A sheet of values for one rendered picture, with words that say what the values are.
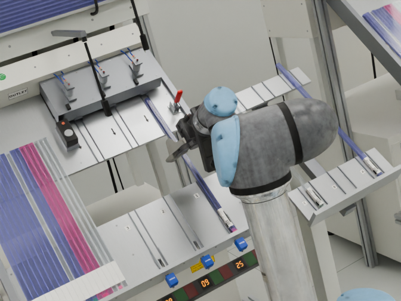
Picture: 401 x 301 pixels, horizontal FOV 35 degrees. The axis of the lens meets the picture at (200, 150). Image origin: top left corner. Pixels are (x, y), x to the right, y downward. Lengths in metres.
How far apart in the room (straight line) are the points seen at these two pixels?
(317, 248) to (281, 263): 0.91
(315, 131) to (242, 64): 2.90
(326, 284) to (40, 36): 1.18
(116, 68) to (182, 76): 1.85
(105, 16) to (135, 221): 0.66
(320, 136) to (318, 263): 1.03
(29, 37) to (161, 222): 0.67
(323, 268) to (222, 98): 0.82
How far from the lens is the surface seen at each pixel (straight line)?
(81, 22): 2.02
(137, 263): 1.72
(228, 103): 1.52
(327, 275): 2.16
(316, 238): 2.08
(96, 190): 3.71
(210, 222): 1.80
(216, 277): 1.74
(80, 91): 1.93
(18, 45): 1.98
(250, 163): 1.11
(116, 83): 1.94
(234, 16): 3.97
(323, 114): 1.15
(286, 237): 1.18
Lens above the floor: 1.51
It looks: 18 degrees down
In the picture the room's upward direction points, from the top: 16 degrees counter-clockwise
